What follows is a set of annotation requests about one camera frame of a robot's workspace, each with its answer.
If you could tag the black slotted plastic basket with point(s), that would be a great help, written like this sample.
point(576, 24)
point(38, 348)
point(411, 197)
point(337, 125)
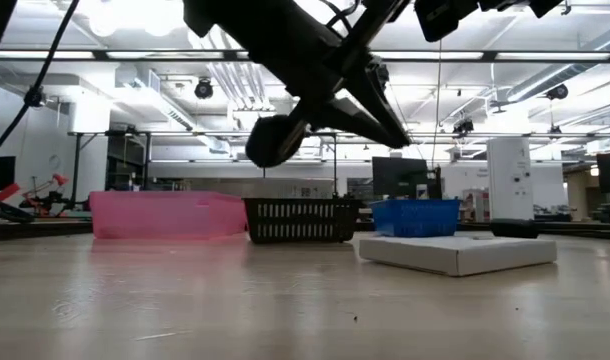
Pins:
point(300, 220)

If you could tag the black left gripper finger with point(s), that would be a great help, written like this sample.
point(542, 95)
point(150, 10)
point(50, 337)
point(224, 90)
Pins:
point(385, 105)
point(355, 122)

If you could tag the red and black background machine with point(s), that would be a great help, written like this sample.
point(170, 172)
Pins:
point(52, 200)

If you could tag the dark storage shelf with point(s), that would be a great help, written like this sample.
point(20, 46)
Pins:
point(125, 165)

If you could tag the long overhead light rail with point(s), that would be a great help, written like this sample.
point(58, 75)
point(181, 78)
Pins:
point(45, 55)

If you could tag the white bottle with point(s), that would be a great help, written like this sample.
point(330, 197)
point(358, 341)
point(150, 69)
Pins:
point(421, 191)

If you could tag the white pillar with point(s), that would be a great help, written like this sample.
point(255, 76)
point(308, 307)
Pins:
point(510, 175)

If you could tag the black ceiling spotlight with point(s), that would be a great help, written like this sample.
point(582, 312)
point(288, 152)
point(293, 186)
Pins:
point(557, 91)
point(203, 89)
point(465, 125)
point(33, 100)

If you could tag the translucent pink plastic bin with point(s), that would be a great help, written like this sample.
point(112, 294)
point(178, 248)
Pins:
point(165, 215)

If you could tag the white cardboard box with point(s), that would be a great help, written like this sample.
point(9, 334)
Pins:
point(485, 257)

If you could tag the black metal rack frame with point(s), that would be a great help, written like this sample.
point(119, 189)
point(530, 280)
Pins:
point(335, 170)
point(76, 165)

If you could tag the white rectangular ceiling duct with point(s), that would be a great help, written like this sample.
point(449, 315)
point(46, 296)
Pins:
point(150, 100)

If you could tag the blue plastic bin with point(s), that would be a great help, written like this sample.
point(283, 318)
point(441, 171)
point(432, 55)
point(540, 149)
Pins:
point(420, 220)

